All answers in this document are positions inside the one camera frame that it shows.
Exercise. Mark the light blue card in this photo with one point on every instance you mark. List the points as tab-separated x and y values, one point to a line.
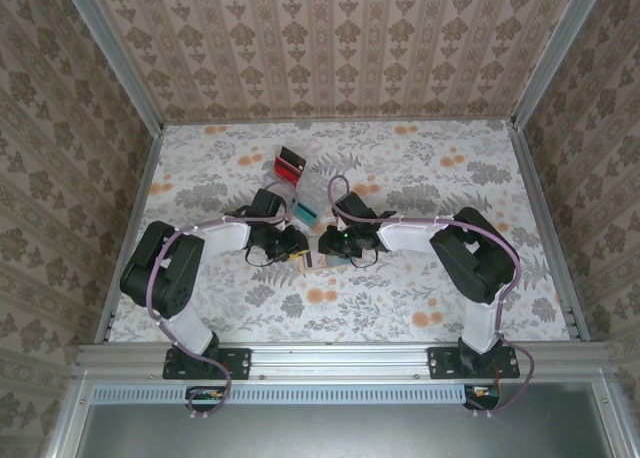
337	263

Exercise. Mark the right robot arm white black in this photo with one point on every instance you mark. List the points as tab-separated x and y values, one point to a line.
400	238

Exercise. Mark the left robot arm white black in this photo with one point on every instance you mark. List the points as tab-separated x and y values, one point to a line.
225	238

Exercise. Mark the teal card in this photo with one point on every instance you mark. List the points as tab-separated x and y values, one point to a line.
306	213

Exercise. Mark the clear acrylic card organizer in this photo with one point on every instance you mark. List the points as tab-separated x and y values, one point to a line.
312	188

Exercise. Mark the red card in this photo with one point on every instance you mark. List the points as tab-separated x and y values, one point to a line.
286	170

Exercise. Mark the dark maroon card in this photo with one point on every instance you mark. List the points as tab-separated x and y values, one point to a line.
295	158

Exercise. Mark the floral patterned table mat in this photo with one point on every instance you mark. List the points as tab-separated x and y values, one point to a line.
350	308

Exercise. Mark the aluminium mounting beam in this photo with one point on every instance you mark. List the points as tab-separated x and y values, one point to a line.
340	360

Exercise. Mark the black connector board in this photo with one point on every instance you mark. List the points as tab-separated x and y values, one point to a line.
482	397
202	398

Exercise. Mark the grey metal panel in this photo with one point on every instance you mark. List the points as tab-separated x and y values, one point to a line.
340	433

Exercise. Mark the aluminium rail thin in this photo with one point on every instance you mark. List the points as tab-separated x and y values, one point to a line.
350	122

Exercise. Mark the aluminium side rail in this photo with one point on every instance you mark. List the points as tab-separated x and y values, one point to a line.
143	178
540	203

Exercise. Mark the aluminium frame post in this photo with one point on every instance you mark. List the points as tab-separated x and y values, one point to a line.
116	53
553	53

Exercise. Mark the aluminium frame bar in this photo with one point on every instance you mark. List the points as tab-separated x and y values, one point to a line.
67	428
616	428

